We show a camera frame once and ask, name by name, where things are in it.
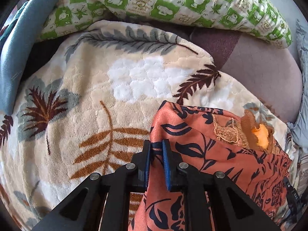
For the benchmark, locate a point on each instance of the mauve quilted mattress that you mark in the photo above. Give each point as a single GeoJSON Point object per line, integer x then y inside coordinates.
{"type": "Point", "coordinates": [271, 74]}

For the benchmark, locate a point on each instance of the teal patterned cloth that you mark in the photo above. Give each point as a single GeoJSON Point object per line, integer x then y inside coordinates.
{"type": "Point", "coordinates": [5, 32]}

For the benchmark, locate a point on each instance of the blue folded cloth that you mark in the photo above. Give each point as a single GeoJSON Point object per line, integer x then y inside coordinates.
{"type": "Point", "coordinates": [17, 47]}

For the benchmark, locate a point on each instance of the leaf pattern fleece blanket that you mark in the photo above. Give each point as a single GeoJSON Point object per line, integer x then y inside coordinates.
{"type": "Point", "coordinates": [91, 105]}

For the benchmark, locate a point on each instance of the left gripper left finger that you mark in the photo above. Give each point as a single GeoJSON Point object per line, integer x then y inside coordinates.
{"type": "Point", "coordinates": [101, 202]}

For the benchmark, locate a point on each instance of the green white checkered pillow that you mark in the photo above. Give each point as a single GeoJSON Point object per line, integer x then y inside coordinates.
{"type": "Point", "coordinates": [258, 18]}

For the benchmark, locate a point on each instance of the orange floral blouse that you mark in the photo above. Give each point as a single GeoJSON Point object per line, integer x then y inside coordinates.
{"type": "Point", "coordinates": [211, 140]}

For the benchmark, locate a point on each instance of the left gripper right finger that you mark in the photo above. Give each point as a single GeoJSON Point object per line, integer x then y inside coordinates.
{"type": "Point", "coordinates": [211, 202]}

